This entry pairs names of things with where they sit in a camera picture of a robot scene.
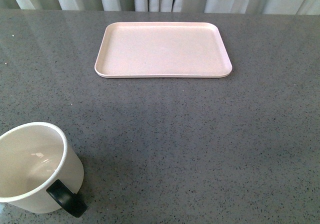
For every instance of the cream rectangular plastic tray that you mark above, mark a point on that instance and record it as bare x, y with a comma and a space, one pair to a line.
162, 50

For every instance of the white smiley mug black handle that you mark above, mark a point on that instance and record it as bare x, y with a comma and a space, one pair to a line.
40, 172

